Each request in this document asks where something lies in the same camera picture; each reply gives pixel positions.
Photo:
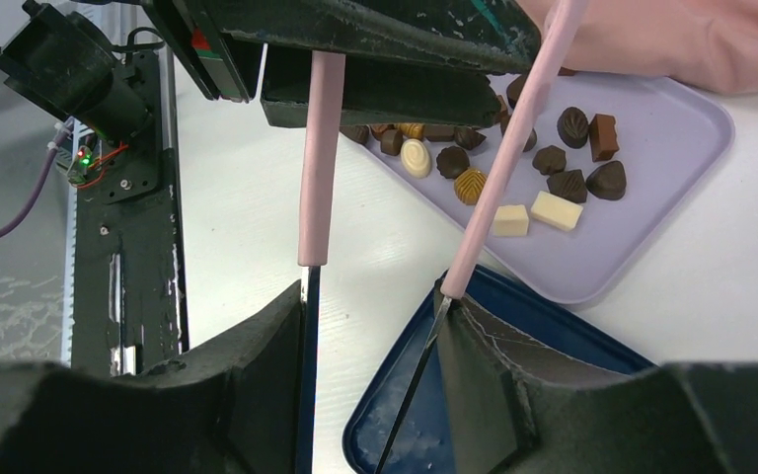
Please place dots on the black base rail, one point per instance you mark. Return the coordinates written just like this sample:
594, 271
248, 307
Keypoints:
129, 290

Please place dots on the pink cloth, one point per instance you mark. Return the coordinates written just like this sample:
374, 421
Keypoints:
712, 45

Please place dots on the pink handled metal tongs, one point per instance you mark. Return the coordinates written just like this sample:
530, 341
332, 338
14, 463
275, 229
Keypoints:
317, 181

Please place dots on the white square chocolate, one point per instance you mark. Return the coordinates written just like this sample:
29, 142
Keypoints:
510, 221

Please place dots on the dark leaf oval chocolate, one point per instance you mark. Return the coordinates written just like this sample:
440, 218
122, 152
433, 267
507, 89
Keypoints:
572, 127

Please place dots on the dark blue box lid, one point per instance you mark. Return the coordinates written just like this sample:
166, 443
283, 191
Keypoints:
423, 444

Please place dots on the dark heart chocolate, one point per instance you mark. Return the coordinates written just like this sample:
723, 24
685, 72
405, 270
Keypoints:
608, 181

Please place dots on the caramel ridged chocolate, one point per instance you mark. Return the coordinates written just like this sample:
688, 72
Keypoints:
469, 185

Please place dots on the lilac plastic tray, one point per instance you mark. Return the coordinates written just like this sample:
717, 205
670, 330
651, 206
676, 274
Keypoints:
669, 137

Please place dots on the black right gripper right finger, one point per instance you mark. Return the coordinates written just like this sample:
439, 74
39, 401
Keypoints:
516, 405

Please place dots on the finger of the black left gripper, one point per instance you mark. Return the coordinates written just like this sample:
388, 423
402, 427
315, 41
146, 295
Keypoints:
378, 92
493, 37

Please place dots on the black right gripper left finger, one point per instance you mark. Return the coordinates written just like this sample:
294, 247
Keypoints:
230, 405

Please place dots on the white rectangular chocolate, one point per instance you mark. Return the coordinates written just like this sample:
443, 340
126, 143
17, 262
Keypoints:
556, 211

